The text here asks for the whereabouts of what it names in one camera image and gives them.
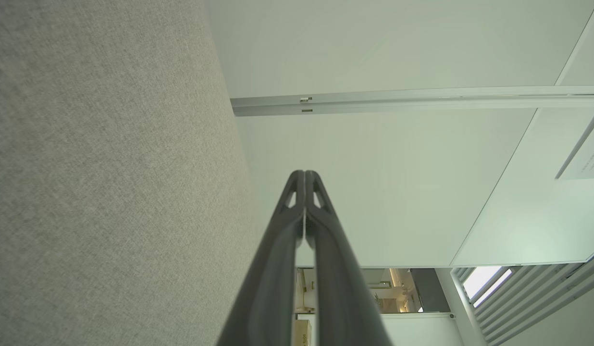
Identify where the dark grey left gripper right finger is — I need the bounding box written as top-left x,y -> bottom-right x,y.
305,171 -> 393,346

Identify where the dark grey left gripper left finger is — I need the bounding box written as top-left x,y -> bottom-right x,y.
216,170 -> 305,346

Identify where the printed brown cardboard box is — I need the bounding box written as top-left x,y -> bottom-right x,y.
292,320 -> 311,346

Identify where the bright ceiling light panel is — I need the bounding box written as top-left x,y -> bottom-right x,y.
463,267 -> 513,308

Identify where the slotted grey aluminium partition post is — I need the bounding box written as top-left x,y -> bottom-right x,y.
230,86 -> 594,117

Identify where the white paper wall notice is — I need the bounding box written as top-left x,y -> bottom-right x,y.
556,111 -> 594,181

